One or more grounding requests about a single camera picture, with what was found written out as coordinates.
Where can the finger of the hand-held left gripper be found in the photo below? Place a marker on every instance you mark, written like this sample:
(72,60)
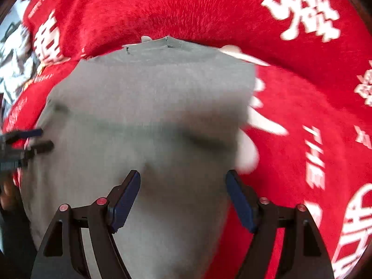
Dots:
(43,146)
(33,133)

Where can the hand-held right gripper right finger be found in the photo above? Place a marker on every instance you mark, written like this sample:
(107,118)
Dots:
(239,203)

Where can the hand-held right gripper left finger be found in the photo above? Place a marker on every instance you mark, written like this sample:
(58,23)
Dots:
(125,203)

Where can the grey knit garment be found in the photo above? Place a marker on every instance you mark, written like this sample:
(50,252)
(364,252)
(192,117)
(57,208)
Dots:
(159,98)

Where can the person's left hand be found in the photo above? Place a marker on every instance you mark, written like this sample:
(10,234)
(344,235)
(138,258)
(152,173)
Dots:
(7,193)

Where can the grey patterned cloth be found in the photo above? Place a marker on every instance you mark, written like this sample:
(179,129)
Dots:
(14,55)

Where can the red printed blanket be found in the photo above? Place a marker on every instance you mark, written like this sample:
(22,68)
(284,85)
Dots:
(203,5)

